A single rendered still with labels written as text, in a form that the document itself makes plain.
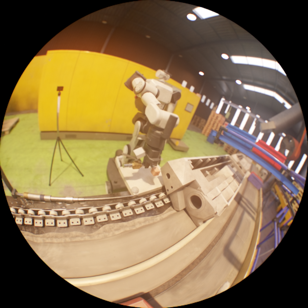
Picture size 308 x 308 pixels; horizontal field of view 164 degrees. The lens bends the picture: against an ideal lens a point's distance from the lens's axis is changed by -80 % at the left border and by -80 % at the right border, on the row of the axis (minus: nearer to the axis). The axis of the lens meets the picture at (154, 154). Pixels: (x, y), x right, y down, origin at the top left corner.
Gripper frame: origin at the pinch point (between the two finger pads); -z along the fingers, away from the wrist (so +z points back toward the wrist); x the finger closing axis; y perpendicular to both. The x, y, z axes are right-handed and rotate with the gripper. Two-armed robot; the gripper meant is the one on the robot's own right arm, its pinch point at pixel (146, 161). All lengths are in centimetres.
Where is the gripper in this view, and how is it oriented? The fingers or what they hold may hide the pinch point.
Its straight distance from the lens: 54.5
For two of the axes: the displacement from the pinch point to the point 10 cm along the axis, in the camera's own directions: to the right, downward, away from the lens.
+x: 4.6, 5.8, -6.7
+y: 8.2, 0.0, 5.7
